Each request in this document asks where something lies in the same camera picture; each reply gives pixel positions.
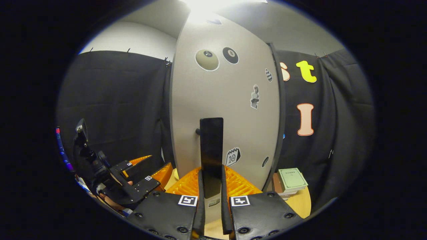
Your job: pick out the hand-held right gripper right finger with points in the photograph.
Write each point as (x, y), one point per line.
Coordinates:
(226, 206)

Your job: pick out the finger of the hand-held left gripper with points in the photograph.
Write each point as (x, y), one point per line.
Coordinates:
(133, 191)
(141, 168)

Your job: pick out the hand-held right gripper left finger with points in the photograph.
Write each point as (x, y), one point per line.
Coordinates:
(201, 206)

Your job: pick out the white cabinet door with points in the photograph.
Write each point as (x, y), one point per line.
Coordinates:
(233, 126)

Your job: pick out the brown book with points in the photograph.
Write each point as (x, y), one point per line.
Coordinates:
(277, 183)

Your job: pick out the grey book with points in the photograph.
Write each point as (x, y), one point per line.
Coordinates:
(287, 195)

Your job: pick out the black backdrop cloth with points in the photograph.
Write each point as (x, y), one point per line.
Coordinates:
(116, 100)

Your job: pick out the green book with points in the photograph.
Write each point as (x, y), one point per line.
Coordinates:
(293, 179)

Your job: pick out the ceiling light panel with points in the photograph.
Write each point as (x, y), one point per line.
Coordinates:
(213, 5)

